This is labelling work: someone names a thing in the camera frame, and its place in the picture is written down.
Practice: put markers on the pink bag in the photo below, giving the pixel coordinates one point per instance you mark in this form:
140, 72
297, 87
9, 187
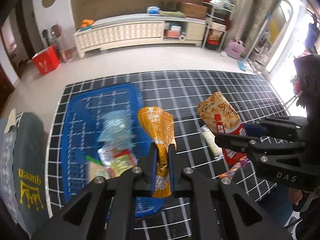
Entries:
234, 49

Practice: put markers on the white tv cabinet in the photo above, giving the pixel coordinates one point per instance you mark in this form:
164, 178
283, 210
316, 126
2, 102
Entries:
139, 29

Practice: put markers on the orange milk candy stick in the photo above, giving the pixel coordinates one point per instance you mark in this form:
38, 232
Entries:
232, 171

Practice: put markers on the orange red chip bag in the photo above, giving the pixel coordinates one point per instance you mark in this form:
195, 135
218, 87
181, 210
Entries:
219, 116

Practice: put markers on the blue lidded container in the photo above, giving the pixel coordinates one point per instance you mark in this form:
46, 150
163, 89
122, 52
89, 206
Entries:
153, 10

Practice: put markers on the oranges on cabinet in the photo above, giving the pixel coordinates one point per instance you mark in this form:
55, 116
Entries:
86, 23

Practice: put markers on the green cracker packet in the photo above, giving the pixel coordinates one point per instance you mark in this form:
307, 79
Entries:
95, 169

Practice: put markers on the orange snack pouch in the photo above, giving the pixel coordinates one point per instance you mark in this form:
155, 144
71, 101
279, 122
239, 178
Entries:
159, 125

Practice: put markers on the red silver snack packet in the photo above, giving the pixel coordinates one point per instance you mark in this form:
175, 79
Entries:
116, 162

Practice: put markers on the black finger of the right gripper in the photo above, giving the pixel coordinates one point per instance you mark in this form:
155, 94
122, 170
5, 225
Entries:
239, 143
280, 127

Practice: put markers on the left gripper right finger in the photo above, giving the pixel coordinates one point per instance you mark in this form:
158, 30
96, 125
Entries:
185, 181

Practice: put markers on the red snack bag on rack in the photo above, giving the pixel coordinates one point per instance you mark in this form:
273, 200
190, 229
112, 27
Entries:
214, 38

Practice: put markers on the black white grid mat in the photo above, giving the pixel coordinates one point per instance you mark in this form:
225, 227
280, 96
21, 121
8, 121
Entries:
178, 92

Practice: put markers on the brown cardboard box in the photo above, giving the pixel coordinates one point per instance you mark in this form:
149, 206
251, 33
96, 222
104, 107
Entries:
194, 11

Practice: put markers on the grey queen cushion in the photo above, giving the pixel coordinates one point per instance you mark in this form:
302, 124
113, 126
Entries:
22, 171

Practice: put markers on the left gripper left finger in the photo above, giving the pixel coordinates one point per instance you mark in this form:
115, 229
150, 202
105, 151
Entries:
138, 181

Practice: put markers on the person's right hand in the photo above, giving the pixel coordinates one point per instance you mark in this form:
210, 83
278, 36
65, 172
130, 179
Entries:
296, 195

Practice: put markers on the white roll snack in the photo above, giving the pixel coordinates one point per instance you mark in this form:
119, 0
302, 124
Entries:
210, 140

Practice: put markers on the light blue jelly packet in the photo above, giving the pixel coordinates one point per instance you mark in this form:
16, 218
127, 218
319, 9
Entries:
117, 130

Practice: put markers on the red cardboard box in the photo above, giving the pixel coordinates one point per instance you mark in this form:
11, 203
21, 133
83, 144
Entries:
46, 60

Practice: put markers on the white metal rack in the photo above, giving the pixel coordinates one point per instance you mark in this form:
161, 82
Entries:
219, 16

